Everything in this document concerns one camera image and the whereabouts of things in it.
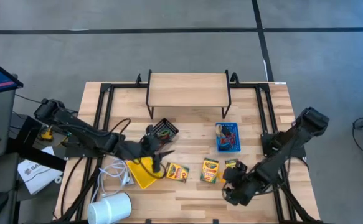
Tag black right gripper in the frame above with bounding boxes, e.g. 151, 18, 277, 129
222, 173, 260, 207

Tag blue plastic basket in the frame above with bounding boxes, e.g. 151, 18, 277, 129
215, 122, 242, 153

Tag black desk beam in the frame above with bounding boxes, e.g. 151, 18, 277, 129
6, 138, 67, 172

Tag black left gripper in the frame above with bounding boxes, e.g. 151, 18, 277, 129
120, 133, 176, 174

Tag yellow green crayon box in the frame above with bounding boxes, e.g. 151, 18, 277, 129
200, 157, 219, 184
224, 158, 240, 170
165, 162, 191, 184

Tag yellow plastic basket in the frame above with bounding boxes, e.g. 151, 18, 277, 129
126, 156, 167, 190

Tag white cable bundle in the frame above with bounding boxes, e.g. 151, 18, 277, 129
90, 155, 135, 200

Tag black mesh basket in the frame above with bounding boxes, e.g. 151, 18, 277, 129
151, 117, 180, 144

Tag yellow plug with cable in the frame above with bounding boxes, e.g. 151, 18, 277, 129
40, 126, 70, 142

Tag white cardboard box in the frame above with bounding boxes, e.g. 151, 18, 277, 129
17, 146, 64, 195

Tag white cylindrical projector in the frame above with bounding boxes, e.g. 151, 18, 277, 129
87, 192, 133, 224

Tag wooden shelf riser black frame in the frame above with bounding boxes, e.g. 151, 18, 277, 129
146, 68, 232, 119

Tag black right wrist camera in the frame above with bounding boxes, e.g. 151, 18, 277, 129
233, 161, 248, 175

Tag dark red rubber bands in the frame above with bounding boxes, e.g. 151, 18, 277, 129
218, 136, 237, 149

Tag black box on floor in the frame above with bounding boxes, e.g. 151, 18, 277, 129
10, 112, 42, 147

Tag thick black cable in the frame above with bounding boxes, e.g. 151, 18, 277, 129
60, 157, 85, 218

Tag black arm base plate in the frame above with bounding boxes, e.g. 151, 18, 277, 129
261, 133, 306, 158
64, 133, 109, 159

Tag black aluminium rig frame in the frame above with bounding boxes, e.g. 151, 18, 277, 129
56, 81, 325, 224

